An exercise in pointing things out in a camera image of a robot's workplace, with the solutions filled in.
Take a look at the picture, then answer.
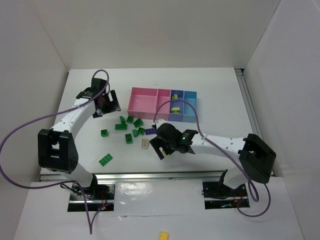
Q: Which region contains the beige lego brick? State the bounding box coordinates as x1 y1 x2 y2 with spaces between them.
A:
141 139 149 149

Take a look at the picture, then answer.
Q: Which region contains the purple lego brick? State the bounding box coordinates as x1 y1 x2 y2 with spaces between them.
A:
145 128 157 135

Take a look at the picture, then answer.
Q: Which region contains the pale yellow lego brick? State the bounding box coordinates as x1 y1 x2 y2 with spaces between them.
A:
170 107 181 114

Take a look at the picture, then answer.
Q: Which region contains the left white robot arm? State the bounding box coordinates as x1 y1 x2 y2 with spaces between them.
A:
37 78 121 188

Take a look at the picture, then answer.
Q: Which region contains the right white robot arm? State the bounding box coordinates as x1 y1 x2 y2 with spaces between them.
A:
150 119 277 190

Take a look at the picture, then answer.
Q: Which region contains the green lego brick centre right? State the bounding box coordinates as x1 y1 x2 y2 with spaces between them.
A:
137 127 145 136

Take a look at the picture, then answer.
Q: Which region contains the green lego brick far left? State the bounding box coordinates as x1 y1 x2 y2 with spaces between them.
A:
100 129 109 138

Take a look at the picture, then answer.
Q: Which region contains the small green lego brick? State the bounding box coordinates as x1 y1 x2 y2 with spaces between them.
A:
132 129 139 138

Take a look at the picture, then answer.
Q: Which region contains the purple blue container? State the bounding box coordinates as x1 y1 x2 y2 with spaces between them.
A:
169 89 184 122

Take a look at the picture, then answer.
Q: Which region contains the green lego brick upper right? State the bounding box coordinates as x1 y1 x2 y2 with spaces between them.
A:
133 118 144 128

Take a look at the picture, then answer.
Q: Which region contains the large pink container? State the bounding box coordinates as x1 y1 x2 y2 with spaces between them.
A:
127 87 158 119

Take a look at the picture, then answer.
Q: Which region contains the green lego brick lower centre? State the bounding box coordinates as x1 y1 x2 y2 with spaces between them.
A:
125 133 133 144

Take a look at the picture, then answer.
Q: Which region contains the lime lego in container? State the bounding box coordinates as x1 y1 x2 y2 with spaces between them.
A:
171 94 179 101

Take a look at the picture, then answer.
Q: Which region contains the green lego brick bottom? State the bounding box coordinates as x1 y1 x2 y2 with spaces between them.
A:
98 153 113 167

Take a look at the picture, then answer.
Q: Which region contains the small pink container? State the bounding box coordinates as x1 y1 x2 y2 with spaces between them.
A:
156 88 171 121

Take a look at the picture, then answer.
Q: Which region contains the yellow lego brick foreground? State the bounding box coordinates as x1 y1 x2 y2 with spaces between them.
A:
159 231 169 240

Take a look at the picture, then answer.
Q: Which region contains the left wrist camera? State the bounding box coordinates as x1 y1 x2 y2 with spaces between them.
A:
76 91 96 99

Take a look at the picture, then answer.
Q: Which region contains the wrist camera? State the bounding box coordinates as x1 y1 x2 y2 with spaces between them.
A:
151 119 166 130
76 91 96 99

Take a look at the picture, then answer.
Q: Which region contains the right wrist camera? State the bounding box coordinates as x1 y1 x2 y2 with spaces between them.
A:
151 119 166 130

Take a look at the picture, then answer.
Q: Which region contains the aluminium rail front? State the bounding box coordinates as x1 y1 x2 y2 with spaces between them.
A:
39 169 231 182

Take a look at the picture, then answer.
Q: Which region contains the aluminium rail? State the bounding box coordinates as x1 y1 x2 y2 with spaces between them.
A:
234 68 276 177
39 169 231 182

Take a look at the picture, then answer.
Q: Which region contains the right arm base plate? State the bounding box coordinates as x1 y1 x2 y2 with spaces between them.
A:
201 181 250 210

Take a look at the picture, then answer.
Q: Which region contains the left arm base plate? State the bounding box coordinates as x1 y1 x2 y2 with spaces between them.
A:
67 184 115 212

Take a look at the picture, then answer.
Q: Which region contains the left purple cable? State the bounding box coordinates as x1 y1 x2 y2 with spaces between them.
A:
0 69 111 235

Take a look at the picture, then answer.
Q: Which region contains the aluminium rail right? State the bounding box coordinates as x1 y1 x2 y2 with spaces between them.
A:
234 68 276 177

